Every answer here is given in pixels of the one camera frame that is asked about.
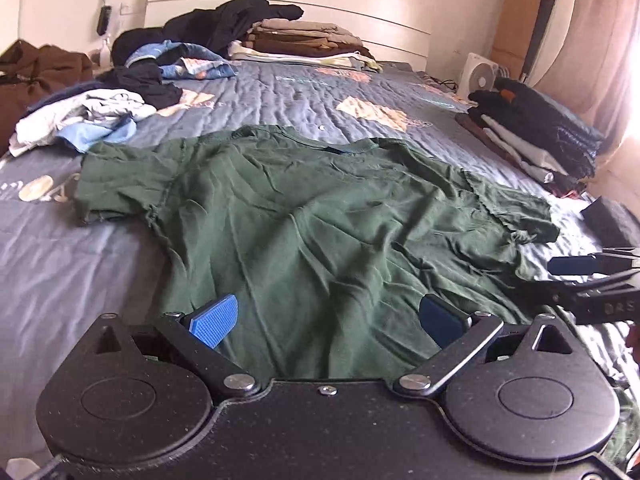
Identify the dark navy garment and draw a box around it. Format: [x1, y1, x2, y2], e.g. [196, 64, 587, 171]
[25, 77, 108, 113]

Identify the white headboard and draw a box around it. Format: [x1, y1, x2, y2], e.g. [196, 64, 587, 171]
[145, 0, 433, 68]

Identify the stack of folded dark clothes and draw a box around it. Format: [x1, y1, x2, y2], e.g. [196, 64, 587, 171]
[455, 77, 606, 196]

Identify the brown jacket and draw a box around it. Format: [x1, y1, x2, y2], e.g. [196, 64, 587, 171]
[0, 40, 96, 141]

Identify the stack of folded brown clothes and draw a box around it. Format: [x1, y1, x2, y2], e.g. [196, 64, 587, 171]
[227, 19, 383, 72]

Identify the green t-shirt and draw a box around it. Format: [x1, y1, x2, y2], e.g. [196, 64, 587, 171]
[74, 125, 561, 381]

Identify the brown cardboard sheet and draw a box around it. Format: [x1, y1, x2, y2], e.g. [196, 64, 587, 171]
[492, 0, 551, 68]

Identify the black folded garment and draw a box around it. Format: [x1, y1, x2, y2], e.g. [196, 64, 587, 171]
[582, 197, 640, 248]

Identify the black hairbrush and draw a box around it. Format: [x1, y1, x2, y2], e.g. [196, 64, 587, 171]
[96, 0, 116, 36]

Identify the light blue shirt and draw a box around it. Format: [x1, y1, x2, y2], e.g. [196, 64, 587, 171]
[57, 117, 137, 155]

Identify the black panel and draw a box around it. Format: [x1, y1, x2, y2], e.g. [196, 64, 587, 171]
[520, 0, 558, 83]

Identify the black crumpled garment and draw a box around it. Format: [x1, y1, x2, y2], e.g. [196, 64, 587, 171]
[95, 60, 183, 110]

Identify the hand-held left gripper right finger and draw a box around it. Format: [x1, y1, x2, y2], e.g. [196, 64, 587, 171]
[394, 294, 581, 401]

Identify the pile of unfolded clothes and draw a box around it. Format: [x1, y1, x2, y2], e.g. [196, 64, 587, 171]
[9, 89, 158, 157]

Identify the white lotion bottle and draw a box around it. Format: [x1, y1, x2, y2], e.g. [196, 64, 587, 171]
[89, 40, 113, 66]

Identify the beige curtain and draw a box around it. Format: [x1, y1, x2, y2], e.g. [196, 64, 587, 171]
[530, 0, 640, 171]

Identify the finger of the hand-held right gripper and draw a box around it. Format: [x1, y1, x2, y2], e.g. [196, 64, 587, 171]
[547, 247, 640, 277]
[520, 269, 640, 307]

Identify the black jacket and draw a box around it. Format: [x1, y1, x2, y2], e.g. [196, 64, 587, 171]
[111, 0, 305, 66]

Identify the white box fan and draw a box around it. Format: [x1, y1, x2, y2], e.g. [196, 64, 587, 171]
[460, 52, 511, 103]

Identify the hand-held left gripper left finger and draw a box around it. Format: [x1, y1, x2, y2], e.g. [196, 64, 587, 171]
[80, 294, 261, 401]

